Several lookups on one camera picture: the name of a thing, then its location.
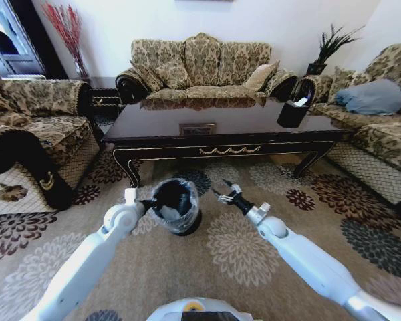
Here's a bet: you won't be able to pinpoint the dark wooden side table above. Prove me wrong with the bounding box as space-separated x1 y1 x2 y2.
86 76 125 118

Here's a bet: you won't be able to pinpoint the white robot front shell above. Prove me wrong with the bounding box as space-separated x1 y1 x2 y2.
146 298 255 321

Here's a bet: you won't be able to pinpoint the black square tissue box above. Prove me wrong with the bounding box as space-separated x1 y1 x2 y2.
276 96 311 129

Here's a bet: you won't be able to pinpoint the white crumpled paper trash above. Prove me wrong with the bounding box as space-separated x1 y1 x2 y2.
160 205 181 221

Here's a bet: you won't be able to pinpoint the floral three-seat sofa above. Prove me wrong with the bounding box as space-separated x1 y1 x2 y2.
115 32 300 105

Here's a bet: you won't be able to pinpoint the dark wooden coffee table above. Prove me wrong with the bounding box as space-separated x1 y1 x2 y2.
101 98 355 189

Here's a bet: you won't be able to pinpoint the green plant in black pot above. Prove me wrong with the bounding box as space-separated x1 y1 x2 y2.
305 23 367 76

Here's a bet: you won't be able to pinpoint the floral sofa with lattice skirt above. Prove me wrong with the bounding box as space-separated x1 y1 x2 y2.
293 43 401 223

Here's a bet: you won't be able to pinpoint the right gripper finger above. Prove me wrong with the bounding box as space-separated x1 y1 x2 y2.
222 179 243 197
211 188 235 205

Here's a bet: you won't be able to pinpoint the red branches in vase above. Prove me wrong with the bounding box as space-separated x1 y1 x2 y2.
41 1 90 80

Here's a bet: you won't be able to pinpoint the glass panelled door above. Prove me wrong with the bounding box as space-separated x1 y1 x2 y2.
0 0 47 78

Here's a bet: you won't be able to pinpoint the clear plastic bin liner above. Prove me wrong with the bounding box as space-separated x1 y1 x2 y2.
149 178 201 234

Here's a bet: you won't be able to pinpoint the beige floral rug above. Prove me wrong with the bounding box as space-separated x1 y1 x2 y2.
0 155 401 321

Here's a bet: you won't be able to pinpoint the beige textured cushion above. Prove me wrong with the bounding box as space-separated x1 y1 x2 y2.
243 61 281 92

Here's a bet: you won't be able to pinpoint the floral patterned cushion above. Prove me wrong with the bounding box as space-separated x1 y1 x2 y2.
154 62 190 90

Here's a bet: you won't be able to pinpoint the small floral cushion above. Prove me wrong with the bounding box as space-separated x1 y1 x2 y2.
327 66 356 98

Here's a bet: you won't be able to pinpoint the black round trash bin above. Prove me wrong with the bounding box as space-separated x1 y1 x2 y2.
150 179 203 237

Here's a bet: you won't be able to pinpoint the grey-blue pillow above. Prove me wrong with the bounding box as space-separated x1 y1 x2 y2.
333 78 401 116

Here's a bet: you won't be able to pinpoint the floral armchair with dark arm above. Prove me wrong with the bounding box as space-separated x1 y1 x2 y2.
0 62 103 215

